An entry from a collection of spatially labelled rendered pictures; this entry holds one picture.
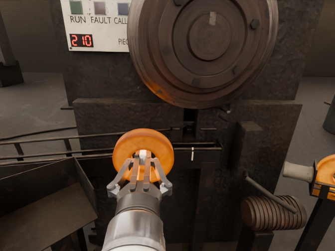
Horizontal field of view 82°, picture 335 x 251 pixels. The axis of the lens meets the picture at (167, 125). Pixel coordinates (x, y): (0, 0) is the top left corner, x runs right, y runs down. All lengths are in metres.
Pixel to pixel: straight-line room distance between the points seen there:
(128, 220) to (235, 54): 0.51
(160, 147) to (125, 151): 0.08
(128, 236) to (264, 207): 0.67
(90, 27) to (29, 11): 6.95
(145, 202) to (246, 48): 0.48
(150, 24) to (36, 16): 7.10
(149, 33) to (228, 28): 0.22
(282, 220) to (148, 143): 0.63
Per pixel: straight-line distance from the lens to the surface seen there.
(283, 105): 0.95
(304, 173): 0.86
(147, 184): 0.38
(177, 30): 0.58
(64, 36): 3.47
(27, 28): 7.81
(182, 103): 0.69
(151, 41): 0.61
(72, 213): 0.72
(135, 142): 0.47
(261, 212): 0.88
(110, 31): 0.80
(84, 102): 0.84
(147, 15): 0.64
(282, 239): 1.55
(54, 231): 0.70
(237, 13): 0.62
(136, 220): 0.30
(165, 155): 0.49
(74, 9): 0.83
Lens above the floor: 1.11
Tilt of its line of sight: 24 degrees down
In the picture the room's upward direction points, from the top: 2 degrees clockwise
